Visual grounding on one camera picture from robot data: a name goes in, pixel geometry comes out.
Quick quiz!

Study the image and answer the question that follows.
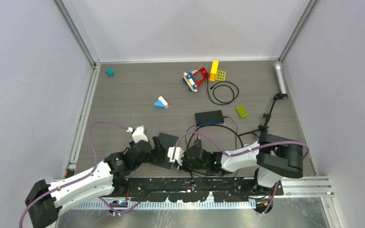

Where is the black power adapter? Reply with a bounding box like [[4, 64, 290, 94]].
[[194, 139, 202, 148]]

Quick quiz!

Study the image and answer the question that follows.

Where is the black network switch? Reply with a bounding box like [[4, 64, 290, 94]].
[[194, 110, 224, 126]]

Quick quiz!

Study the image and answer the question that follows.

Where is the black power adapter cable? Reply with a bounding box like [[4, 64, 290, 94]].
[[185, 116, 240, 149]]

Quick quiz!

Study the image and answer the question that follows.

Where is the blue white toy brick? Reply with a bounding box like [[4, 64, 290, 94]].
[[154, 96, 169, 110]]

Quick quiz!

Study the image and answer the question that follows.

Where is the black microphone cable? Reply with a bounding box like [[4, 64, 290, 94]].
[[206, 78, 240, 106]]

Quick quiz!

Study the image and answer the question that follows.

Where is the green toy brick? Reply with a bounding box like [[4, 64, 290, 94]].
[[236, 105, 248, 118]]

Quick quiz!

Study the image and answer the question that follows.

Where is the black mini tripod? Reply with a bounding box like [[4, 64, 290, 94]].
[[238, 92, 288, 138]]

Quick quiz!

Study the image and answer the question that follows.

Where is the silver microphone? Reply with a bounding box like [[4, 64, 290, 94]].
[[273, 61, 288, 97]]

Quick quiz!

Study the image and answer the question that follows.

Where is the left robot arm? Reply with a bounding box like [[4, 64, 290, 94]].
[[19, 137, 168, 228]]

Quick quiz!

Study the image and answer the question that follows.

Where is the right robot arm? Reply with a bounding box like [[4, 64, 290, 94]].
[[167, 133, 309, 195]]

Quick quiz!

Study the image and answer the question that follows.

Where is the red blue toy vehicle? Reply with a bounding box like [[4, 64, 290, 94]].
[[182, 67, 210, 93]]

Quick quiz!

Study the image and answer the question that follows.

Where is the teal block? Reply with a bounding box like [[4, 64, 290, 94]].
[[105, 68, 115, 77]]

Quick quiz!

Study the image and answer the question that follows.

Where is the lime green grid plate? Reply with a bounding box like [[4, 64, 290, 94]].
[[215, 70, 226, 81]]

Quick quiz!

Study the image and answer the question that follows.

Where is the yellow toy brick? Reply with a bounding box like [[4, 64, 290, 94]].
[[209, 60, 219, 81]]

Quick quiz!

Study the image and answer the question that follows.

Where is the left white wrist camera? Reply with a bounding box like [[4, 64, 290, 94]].
[[132, 125, 149, 143]]

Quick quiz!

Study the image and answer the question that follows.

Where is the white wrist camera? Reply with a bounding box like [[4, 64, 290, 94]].
[[167, 147, 184, 166], [132, 125, 149, 143]]

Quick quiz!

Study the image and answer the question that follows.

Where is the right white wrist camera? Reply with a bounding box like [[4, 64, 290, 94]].
[[167, 147, 184, 166]]

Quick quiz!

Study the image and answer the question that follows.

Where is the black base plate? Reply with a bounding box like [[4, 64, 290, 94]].
[[107, 177, 272, 203]]

